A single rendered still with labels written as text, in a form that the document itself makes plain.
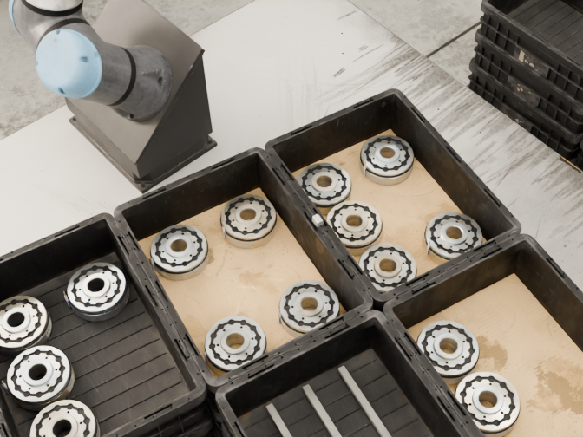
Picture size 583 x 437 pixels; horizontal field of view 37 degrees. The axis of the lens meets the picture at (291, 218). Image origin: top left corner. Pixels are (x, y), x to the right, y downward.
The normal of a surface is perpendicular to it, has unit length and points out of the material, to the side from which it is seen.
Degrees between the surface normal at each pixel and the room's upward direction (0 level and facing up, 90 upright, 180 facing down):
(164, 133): 90
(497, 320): 0
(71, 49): 45
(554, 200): 0
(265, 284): 0
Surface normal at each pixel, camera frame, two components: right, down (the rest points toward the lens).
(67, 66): -0.45, 0.04
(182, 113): 0.66, 0.59
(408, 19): -0.02, -0.60
